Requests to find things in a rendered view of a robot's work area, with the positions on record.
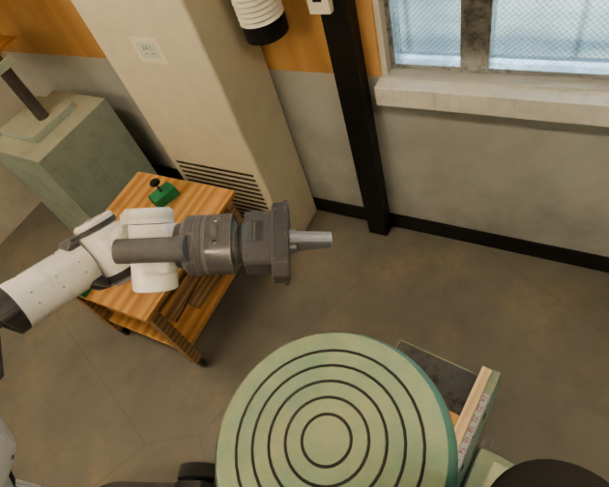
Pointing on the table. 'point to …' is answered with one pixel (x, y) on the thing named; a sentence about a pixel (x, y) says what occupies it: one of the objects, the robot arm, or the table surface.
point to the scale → (472, 428)
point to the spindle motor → (336, 420)
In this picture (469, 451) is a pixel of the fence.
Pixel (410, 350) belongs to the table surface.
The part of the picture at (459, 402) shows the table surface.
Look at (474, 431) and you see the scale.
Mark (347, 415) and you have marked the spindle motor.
